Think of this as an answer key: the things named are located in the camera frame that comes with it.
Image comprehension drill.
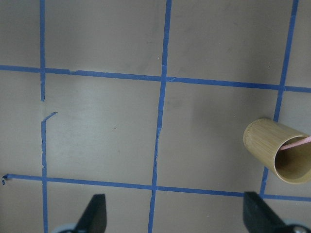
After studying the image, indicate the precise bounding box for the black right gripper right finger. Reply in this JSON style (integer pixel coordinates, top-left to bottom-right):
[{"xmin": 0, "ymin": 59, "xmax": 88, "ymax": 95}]
[{"xmin": 243, "ymin": 192, "xmax": 290, "ymax": 233}]

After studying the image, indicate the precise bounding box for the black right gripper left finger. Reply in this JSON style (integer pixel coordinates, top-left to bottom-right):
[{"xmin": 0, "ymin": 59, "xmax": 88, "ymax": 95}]
[{"xmin": 75, "ymin": 194, "xmax": 107, "ymax": 233}]

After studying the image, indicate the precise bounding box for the bamboo cylinder holder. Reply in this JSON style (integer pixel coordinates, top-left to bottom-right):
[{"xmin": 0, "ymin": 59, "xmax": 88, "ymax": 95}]
[{"xmin": 243, "ymin": 118, "xmax": 311, "ymax": 184}]

